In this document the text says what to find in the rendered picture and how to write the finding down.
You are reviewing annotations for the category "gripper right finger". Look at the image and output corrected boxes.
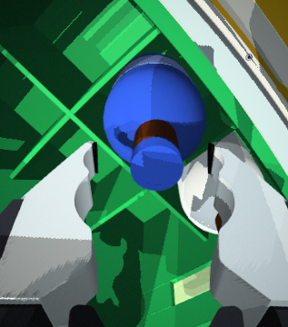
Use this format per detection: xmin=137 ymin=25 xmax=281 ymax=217
xmin=207 ymin=142 xmax=288 ymax=327

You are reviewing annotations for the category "dark green crate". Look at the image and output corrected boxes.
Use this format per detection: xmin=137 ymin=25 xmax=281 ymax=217
xmin=0 ymin=0 xmax=288 ymax=327

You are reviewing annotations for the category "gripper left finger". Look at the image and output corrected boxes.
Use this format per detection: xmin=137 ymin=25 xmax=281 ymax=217
xmin=0 ymin=141 xmax=98 ymax=327

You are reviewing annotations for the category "yellow crate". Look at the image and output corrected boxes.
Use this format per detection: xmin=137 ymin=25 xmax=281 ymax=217
xmin=210 ymin=0 xmax=288 ymax=103

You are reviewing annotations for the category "white bottle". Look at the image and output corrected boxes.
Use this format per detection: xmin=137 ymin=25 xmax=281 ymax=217
xmin=177 ymin=131 xmax=264 ymax=234

